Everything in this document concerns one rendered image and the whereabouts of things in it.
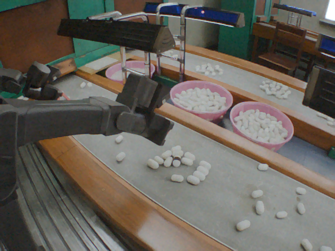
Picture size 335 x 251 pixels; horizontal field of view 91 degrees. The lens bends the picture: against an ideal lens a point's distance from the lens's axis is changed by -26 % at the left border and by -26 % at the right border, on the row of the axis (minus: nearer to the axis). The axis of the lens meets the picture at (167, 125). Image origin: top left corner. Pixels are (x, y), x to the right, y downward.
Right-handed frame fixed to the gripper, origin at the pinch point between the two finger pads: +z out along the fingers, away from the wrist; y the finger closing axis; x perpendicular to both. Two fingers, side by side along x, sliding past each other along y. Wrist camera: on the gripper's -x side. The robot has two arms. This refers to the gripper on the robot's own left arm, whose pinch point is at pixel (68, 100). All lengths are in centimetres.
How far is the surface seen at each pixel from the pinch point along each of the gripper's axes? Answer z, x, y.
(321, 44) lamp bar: 35, -63, -76
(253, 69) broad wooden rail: 74, -55, -42
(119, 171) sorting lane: 0.8, 9.4, -37.1
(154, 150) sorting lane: 11.1, 0.8, -39.0
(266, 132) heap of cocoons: 35, -20, -66
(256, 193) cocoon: 12, -2, -73
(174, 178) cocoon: 5, 3, -51
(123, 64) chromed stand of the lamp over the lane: 19.3, -22.6, -1.4
